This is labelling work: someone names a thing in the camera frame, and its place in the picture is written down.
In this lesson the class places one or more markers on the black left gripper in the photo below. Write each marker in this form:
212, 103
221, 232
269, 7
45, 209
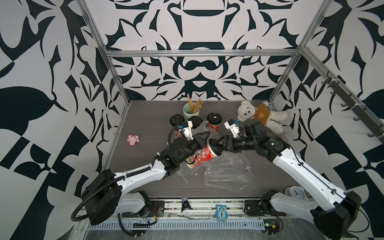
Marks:
197, 142

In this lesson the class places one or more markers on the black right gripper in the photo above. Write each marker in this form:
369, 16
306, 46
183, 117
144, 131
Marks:
230, 147

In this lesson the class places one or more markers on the red milk tea cup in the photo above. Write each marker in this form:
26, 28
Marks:
174, 121
214, 120
201, 156

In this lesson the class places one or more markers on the clear plastic carrier bag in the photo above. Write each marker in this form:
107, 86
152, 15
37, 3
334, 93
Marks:
207, 132

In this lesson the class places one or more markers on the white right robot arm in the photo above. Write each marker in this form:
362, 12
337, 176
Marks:
332, 210

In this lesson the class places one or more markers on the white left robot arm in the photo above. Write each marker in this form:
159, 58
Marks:
104, 196

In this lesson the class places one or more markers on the pale milk tea cup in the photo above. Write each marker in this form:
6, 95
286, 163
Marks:
196, 121

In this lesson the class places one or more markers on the green straw holder cup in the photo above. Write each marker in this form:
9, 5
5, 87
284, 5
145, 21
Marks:
187, 112

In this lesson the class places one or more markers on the bundle of paper straws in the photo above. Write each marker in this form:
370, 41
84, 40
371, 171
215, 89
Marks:
195, 106

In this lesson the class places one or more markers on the white teddy bear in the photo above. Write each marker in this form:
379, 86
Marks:
269, 119

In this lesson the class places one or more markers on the pink plush toy figure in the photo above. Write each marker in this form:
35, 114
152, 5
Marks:
133, 140

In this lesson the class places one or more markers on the small purple figure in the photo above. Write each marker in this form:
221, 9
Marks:
185, 204

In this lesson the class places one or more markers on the blue owl figure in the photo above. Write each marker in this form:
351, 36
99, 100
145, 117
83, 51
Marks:
221, 213

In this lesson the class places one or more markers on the white alarm clock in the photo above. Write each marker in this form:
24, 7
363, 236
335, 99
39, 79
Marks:
296, 192

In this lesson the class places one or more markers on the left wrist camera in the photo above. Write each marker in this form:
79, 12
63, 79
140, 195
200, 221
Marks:
186, 130

